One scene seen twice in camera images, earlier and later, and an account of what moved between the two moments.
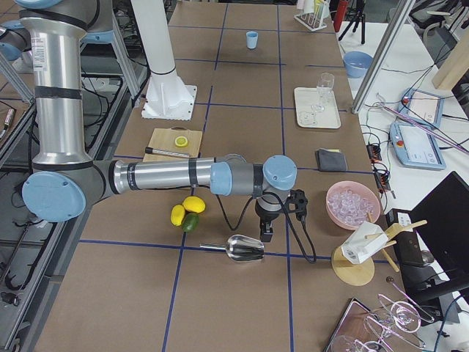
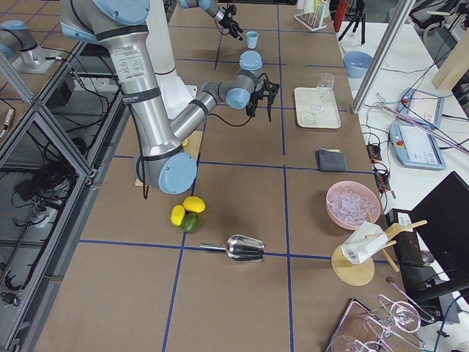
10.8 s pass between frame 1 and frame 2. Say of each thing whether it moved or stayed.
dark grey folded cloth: stayed
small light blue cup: stayed
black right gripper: moved
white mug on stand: stayed
